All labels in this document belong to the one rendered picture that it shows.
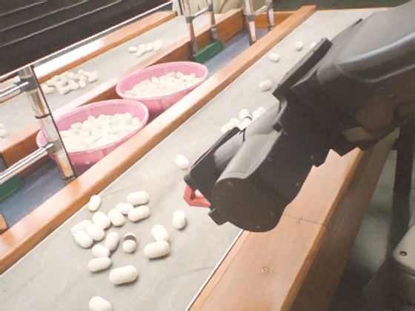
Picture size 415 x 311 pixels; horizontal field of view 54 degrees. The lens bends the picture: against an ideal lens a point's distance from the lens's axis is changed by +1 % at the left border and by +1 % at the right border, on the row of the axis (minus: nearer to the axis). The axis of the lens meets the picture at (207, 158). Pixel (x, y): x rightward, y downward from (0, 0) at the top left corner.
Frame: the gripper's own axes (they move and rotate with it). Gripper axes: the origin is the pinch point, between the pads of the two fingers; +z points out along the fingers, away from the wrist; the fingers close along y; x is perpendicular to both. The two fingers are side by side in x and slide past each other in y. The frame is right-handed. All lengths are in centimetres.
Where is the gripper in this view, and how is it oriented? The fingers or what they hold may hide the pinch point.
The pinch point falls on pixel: (190, 198)
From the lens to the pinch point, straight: 50.5
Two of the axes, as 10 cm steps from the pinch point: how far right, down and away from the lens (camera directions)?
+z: -5.4, 4.1, 7.3
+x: 6.6, 7.4, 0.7
